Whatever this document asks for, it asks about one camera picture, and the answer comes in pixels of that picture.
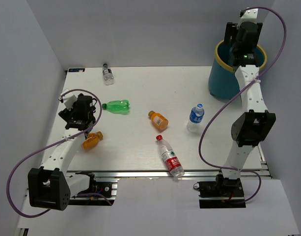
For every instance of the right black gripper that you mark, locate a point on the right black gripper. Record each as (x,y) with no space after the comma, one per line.
(231,30)

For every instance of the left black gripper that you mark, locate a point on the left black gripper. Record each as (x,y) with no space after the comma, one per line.
(67,114)

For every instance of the orange juice bottle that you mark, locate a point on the orange juice bottle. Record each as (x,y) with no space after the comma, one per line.
(92,140)
(158,120)

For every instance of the blue label water bottle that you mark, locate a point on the blue label water bottle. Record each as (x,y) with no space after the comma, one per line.
(195,118)

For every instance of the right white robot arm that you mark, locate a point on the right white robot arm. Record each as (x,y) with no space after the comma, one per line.
(256,121)

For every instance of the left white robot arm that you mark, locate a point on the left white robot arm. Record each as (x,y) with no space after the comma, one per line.
(48,186)

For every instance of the teal bin with yellow rim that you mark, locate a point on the teal bin with yellow rim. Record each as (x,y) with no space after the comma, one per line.
(222,82)

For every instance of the green plastic bottle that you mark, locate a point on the green plastic bottle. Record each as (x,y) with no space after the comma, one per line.
(117,107)

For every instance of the clear bottle with black label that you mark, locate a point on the clear bottle with black label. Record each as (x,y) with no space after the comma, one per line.
(107,75)

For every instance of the blue label sticker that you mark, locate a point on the blue label sticker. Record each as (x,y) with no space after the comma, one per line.
(76,70)

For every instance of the red label water bottle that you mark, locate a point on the red label water bottle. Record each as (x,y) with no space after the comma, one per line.
(170,158)

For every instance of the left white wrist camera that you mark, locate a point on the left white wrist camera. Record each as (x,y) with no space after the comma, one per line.
(68,99)

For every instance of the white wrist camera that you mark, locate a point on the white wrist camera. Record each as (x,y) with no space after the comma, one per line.
(248,15)
(68,99)

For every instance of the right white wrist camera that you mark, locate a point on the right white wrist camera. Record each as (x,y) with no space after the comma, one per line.
(248,15)

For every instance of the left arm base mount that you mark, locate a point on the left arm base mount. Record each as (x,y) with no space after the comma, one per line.
(100,192)

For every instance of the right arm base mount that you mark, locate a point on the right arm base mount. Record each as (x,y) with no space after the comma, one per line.
(221,193)

